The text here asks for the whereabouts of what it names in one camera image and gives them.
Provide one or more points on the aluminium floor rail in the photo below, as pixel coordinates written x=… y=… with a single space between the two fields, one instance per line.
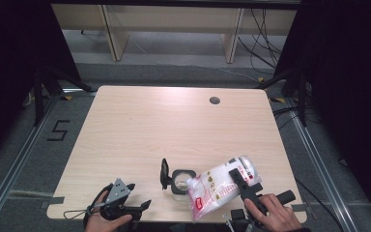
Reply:
x=16 y=164
x=325 y=174

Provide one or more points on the black stand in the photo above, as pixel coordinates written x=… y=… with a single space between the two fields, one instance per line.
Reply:
x=38 y=96
x=301 y=96

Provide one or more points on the person's left hand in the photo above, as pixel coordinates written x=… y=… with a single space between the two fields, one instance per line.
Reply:
x=98 y=224

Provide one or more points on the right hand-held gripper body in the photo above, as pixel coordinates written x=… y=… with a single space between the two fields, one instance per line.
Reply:
x=250 y=191

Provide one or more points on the white plastic bag red label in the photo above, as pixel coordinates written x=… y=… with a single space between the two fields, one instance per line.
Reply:
x=215 y=190

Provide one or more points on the person's right hand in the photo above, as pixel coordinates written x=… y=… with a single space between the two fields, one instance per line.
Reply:
x=277 y=217

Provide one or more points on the black curtain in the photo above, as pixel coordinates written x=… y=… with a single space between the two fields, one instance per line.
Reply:
x=13 y=64
x=351 y=80

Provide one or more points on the light wooden shelf unit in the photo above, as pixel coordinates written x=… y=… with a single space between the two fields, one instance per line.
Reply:
x=174 y=17

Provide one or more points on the clear jar with black lid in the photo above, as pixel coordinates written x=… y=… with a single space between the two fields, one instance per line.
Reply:
x=180 y=187

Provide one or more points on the grey tape strip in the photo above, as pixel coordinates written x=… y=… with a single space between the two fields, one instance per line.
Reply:
x=299 y=208
x=53 y=201

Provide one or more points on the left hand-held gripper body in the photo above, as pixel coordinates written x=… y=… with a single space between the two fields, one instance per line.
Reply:
x=117 y=193

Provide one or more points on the yellow black tape piece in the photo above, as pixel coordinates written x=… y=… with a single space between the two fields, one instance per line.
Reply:
x=261 y=79
x=277 y=100
x=66 y=97

